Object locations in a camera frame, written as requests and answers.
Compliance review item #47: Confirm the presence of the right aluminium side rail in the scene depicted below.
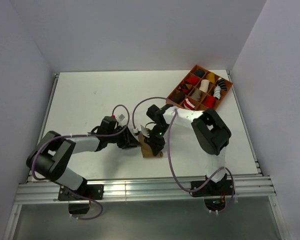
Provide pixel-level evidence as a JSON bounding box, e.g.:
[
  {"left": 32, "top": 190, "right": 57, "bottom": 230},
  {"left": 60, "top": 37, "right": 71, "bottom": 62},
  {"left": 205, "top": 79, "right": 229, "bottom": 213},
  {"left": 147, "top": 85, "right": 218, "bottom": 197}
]
[{"left": 226, "top": 70, "right": 262, "bottom": 176}]

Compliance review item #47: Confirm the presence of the argyle patterned rolled sock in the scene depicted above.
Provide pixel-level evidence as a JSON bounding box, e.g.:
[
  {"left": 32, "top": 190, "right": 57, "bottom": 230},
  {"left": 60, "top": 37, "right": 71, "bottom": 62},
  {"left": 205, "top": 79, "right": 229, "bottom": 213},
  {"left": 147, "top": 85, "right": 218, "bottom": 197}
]
[{"left": 178, "top": 82, "right": 193, "bottom": 95}]

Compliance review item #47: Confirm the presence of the orange divided sock tray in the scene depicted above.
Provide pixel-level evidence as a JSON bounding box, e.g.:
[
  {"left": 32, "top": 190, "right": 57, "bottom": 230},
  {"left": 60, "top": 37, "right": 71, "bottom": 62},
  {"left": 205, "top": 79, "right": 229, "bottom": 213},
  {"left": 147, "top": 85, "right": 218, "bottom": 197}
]
[{"left": 167, "top": 65, "right": 233, "bottom": 111}]

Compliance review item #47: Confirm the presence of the cream rolled sock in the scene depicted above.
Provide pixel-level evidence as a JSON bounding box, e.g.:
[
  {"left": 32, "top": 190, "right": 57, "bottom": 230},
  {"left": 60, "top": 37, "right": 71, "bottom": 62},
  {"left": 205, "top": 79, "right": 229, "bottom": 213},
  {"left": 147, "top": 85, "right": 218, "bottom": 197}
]
[{"left": 199, "top": 79, "right": 210, "bottom": 93}]

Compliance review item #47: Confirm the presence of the dark teal rolled sock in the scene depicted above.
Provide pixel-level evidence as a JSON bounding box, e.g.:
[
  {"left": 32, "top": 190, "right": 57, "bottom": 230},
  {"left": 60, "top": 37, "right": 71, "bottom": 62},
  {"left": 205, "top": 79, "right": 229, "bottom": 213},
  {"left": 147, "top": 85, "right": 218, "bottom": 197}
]
[{"left": 193, "top": 69, "right": 206, "bottom": 78}]

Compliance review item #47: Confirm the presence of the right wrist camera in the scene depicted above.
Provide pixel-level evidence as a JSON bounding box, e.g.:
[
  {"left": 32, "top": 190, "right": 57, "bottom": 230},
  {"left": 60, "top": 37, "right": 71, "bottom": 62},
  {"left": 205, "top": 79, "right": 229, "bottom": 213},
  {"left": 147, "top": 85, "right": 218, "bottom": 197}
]
[{"left": 132, "top": 125, "right": 150, "bottom": 138}]

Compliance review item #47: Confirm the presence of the left aluminium side rail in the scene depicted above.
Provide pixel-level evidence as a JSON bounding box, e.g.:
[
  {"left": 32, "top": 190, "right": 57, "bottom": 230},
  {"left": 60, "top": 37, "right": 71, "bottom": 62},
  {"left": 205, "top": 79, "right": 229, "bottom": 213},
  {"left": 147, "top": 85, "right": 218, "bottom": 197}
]
[{"left": 27, "top": 72, "right": 60, "bottom": 183}]

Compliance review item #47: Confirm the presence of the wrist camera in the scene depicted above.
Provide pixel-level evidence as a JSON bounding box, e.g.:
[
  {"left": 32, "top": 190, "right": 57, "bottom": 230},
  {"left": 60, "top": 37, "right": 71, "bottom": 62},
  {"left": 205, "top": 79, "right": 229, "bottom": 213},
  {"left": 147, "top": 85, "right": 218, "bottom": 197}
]
[
  {"left": 132, "top": 125, "right": 150, "bottom": 138},
  {"left": 116, "top": 114, "right": 126, "bottom": 123}
]

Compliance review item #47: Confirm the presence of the aluminium front rail frame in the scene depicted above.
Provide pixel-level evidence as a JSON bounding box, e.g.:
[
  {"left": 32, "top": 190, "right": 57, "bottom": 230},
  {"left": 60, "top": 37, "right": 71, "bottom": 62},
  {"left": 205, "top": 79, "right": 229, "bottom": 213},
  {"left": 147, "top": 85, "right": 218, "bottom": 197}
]
[{"left": 14, "top": 175, "right": 276, "bottom": 205}]

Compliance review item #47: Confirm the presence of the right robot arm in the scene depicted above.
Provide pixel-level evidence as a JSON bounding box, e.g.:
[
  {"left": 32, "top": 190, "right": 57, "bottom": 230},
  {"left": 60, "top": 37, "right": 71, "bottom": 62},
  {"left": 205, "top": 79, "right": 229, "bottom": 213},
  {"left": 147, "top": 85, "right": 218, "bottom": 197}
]
[{"left": 141, "top": 104, "right": 232, "bottom": 195}]

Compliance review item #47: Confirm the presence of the aluminium side rail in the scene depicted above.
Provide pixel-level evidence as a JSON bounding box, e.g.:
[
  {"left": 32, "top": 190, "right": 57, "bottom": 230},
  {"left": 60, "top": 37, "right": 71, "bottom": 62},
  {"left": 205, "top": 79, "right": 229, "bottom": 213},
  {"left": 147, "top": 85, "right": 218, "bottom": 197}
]
[
  {"left": 226, "top": 70, "right": 262, "bottom": 176},
  {"left": 27, "top": 72, "right": 60, "bottom": 183}
]

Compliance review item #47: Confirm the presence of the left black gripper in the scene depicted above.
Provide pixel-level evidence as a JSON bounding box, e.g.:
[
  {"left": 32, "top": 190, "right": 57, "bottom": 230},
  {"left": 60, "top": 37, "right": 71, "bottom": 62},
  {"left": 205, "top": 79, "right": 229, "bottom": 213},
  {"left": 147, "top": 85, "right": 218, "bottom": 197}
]
[{"left": 107, "top": 125, "right": 140, "bottom": 150}]

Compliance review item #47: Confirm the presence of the red white striped sock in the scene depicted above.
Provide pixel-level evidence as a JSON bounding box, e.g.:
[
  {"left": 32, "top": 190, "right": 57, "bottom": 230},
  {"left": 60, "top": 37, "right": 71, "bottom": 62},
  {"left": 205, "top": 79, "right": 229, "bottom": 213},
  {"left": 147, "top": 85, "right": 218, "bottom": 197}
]
[{"left": 183, "top": 98, "right": 196, "bottom": 111}]

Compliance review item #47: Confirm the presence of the grey brown rolled sock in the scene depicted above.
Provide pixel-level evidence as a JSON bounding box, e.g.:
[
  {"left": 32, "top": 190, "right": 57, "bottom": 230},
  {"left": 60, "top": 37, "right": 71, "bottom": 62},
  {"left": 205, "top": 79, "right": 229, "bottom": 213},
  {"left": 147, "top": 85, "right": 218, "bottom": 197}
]
[{"left": 190, "top": 88, "right": 203, "bottom": 102}]

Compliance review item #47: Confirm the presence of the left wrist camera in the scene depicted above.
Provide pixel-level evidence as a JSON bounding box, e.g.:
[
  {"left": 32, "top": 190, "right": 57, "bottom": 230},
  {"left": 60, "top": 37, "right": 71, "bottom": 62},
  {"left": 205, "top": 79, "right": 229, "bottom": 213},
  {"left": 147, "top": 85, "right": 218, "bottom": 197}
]
[{"left": 116, "top": 114, "right": 126, "bottom": 123}]

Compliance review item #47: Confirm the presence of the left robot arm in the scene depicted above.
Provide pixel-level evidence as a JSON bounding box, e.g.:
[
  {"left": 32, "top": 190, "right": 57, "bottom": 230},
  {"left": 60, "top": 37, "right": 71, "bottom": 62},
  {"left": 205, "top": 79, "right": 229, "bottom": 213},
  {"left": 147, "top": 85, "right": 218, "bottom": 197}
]
[{"left": 26, "top": 116, "right": 140, "bottom": 200}]

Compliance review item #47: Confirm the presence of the tan brown sock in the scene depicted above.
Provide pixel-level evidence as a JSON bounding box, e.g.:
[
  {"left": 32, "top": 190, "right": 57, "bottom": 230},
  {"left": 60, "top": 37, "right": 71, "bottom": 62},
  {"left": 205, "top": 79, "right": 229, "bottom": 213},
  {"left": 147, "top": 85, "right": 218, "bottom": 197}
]
[{"left": 138, "top": 133, "right": 163, "bottom": 159}]

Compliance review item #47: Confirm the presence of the white grey striped sock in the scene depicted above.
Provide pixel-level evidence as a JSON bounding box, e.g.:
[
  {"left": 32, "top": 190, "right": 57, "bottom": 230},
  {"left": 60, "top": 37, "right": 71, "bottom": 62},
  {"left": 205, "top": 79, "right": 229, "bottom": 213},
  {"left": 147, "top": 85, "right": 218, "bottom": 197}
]
[{"left": 213, "top": 86, "right": 221, "bottom": 100}]

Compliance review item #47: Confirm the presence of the purple cable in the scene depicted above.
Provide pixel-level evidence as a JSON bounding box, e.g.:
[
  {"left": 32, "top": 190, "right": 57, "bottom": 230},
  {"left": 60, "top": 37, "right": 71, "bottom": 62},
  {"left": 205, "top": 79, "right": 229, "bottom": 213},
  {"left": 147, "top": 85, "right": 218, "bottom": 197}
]
[
  {"left": 31, "top": 104, "right": 132, "bottom": 221},
  {"left": 131, "top": 96, "right": 235, "bottom": 216}
]

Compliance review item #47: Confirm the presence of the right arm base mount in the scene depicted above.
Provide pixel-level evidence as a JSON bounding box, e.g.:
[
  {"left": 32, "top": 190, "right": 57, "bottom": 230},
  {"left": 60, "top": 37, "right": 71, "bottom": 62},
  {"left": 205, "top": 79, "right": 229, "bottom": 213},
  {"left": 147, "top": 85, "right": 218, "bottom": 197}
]
[{"left": 190, "top": 173, "right": 236, "bottom": 215}]

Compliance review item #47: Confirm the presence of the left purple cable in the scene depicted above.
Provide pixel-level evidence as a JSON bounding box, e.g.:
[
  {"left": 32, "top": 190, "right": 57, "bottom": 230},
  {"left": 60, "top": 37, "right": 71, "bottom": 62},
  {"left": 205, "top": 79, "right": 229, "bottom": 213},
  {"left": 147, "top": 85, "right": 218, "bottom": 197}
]
[{"left": 31, "top": 104, "right": 132, "bottom": 221}]

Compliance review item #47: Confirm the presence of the red rolled sock lower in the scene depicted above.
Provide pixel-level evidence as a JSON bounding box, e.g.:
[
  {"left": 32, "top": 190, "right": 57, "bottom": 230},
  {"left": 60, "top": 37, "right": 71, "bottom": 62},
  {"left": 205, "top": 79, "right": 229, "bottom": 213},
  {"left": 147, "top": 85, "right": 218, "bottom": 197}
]
[{"left": 204, "top": 95, "right": 216, "bottom": 108}]

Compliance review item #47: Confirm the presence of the dark brown rolled sock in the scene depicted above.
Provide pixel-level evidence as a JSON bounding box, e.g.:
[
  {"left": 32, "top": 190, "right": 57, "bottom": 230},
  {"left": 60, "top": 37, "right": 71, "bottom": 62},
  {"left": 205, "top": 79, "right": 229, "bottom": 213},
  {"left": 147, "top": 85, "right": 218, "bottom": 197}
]
[{"left": 169, "top": 90, "right": 186, "bottom": 105}]

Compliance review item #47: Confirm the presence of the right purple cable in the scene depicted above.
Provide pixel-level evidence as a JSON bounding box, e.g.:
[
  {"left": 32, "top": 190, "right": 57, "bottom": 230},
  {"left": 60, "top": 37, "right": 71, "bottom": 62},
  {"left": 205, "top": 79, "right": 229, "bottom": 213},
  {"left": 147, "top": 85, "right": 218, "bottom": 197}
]
[{"left": 131, "top": 96, "right": 235, "bottom": 216}]

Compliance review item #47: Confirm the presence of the black white striped sock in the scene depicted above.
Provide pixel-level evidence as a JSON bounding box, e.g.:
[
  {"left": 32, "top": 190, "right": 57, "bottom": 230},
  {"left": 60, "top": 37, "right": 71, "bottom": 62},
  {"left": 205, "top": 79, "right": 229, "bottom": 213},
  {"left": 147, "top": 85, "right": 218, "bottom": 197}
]
[{"left": 217, "top": 77, "right": 228, "bottom": 91}]

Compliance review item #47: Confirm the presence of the red rolled sock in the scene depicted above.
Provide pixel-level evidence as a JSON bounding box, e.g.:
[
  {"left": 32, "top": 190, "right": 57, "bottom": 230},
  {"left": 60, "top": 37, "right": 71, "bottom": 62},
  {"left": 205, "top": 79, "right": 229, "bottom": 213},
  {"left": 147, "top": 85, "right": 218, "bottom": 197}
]
[
  {"left": 186, "top": 76, "right": 200, "bottom": 86},
  {"left": 204, "top": 95, "right": 216, "bottom": 108}
]

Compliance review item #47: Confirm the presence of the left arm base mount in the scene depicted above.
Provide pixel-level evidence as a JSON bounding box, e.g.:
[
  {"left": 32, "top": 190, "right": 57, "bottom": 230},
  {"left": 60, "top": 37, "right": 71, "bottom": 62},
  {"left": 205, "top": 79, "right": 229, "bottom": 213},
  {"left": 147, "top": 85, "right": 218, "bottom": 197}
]
[{"left": 57, "top": 184, "right": 104, "bottom": 220}]

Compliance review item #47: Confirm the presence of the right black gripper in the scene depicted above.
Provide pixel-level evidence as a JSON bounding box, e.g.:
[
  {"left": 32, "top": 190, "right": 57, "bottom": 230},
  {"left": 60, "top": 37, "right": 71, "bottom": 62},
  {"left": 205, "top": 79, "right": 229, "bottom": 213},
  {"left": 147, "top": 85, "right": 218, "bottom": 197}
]
[{"left": 144, "top": 124, "right": 171, "bottom": 156}]

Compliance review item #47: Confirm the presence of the yellow rolled sock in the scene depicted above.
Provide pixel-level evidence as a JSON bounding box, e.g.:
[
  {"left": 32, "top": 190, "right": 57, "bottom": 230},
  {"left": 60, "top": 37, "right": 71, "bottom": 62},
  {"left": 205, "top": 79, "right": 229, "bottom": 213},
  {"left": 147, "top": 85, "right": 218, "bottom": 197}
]
[{"left": 206, "top": 72, "right": 216, "bottom": 84}]

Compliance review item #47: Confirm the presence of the red rolled sock upper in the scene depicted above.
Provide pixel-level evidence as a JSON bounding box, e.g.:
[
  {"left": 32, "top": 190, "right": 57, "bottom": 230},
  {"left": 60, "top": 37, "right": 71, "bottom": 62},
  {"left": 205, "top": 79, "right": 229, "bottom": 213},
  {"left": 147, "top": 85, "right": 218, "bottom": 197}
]
[{"left": 186, "top": 76, "right": 200, "bottom": 86}]

